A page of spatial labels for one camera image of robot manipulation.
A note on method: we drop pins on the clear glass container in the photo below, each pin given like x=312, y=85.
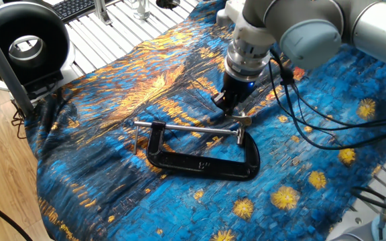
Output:
x=141, y=8

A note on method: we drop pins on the aluminium angle bracket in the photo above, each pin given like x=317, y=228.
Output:
x=102, y=11

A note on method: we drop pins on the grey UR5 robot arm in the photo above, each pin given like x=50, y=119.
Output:
x=313, y=30

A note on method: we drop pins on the black computer keyboard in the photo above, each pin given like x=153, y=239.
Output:
x=75, y=7

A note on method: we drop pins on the aluminium frame post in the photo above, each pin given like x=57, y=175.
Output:
x=2, y=63

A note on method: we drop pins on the blue and orange painted tablecloth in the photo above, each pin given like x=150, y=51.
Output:
x=112, y=167

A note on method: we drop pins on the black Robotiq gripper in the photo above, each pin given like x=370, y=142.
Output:
x=238, y=88

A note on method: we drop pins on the black C-clamp with steel screw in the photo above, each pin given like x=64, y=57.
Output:
x=199, y=165

